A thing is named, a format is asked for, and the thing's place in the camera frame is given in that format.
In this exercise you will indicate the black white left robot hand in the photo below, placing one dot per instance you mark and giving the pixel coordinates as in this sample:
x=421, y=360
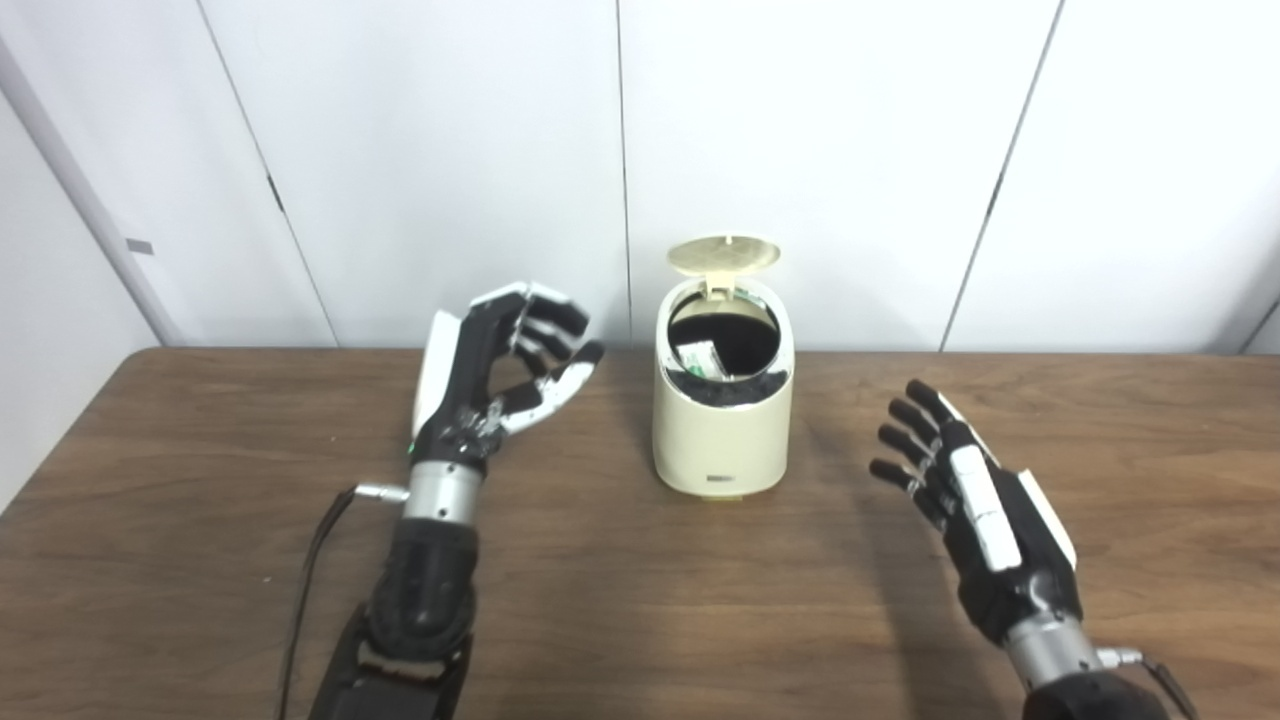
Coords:
x=460, y=400

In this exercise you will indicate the black wall panel hinge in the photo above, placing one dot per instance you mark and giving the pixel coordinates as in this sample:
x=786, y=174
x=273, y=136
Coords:
x=275, y=194

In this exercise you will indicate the black bin liner bag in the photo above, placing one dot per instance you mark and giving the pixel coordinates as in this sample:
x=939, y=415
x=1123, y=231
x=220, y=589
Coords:
x=750, y=345

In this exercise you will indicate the green white milk carton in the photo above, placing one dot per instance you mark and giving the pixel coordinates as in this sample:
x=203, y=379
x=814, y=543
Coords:
x=703, y=360

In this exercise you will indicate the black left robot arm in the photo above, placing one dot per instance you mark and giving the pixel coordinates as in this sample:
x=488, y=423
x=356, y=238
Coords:
x=420, y=600

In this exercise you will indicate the cream-colored bin body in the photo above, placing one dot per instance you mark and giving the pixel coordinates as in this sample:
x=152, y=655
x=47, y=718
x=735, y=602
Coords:
x=720, y=440

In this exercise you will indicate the small grey wall tag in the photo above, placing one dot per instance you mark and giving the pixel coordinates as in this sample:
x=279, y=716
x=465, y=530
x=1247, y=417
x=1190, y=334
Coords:
x=140, y=246

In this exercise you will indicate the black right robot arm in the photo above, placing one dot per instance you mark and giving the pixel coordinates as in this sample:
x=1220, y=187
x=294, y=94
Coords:
x=1070, y=680

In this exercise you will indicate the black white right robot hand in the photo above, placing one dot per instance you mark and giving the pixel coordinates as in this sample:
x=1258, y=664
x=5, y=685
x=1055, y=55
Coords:
x=1010, y=560

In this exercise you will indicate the grey wall corner post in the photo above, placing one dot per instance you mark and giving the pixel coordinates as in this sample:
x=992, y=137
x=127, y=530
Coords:
x=90, y=195

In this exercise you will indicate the round cream bin lid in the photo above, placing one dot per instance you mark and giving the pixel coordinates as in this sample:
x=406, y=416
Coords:
x=725, y=255

